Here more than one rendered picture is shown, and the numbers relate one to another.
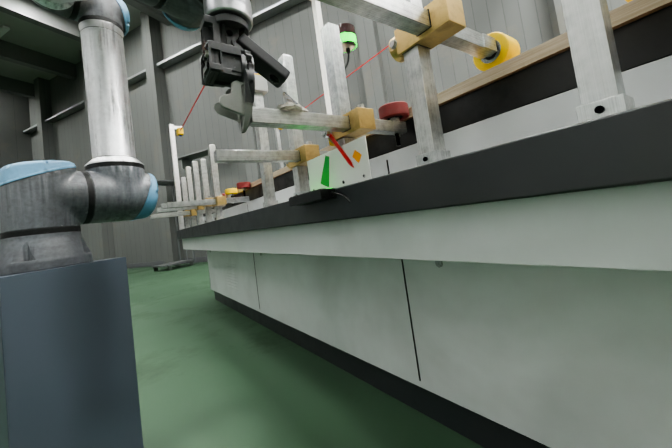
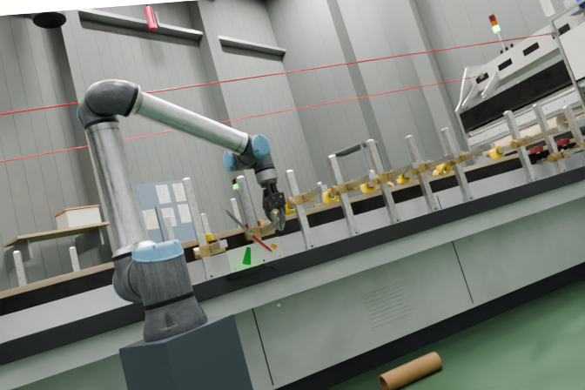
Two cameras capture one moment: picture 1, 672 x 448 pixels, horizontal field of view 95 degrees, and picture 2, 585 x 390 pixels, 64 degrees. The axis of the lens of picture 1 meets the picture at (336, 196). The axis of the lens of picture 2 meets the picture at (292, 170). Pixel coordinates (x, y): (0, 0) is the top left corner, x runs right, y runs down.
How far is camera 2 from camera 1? 2.05 m
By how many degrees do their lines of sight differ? 75
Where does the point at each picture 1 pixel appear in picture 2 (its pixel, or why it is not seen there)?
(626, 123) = (363, 236)
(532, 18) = (58, 131)
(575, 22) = (347, 211)
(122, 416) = not seen: outside the picture
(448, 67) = not seen: outside the picture
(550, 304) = (326, 304)
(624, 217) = (361, 258)
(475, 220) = (328, 266)
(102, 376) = not seen: outside the picture
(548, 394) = (330, 341)
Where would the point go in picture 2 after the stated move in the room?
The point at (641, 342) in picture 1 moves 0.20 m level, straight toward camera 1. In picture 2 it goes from (348, 305) to (373, 303)
